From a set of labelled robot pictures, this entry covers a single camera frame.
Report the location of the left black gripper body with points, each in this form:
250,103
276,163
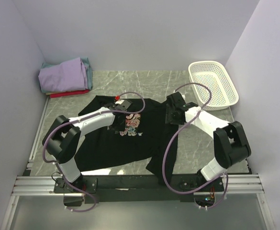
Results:
120,122

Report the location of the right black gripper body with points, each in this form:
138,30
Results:
172,116

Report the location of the black floral print t shirt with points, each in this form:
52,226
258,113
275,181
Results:
142,136

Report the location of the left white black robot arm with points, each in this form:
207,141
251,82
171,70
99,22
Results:
63,137

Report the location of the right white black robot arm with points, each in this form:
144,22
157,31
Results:
229,139

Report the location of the white perforated plastic basket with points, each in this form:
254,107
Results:
214,76

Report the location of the folded red t shirt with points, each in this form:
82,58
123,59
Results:
62,94

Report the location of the folded lilac t shirt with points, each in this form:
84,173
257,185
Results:
63,76

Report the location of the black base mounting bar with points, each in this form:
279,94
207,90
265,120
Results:
126,188

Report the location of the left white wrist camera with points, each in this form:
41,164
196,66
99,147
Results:
118,100

